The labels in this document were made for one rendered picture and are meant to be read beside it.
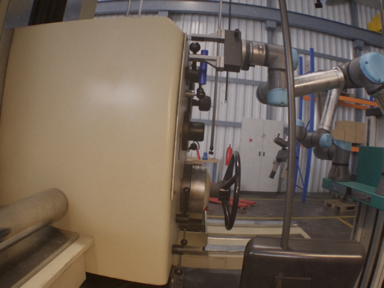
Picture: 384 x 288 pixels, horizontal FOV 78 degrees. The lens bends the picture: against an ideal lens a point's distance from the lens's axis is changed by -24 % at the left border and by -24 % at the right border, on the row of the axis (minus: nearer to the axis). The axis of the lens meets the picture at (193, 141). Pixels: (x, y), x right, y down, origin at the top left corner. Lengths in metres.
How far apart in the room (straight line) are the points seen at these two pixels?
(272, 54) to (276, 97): 0.13
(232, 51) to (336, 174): 1.05
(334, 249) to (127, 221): 0.59
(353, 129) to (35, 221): 8.39
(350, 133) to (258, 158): 2.92
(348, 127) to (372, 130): 6.87
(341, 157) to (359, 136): 7.09
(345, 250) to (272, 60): 0.58
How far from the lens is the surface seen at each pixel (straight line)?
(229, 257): 2.12
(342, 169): 1.69
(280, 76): 0.88
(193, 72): 0.95
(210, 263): 2.12
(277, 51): 0.89
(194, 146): 1.61
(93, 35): 0.94
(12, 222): 0.69
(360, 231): 1.76
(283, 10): 0.75
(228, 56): 0.86
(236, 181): 1.21
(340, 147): 1.68
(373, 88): 1.06
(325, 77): 1.09
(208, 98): 1.28
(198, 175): 1.29
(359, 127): 8.78
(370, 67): 1.03
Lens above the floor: 1.55
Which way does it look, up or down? 1 degrees down
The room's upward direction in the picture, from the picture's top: 5 degrees clockwise
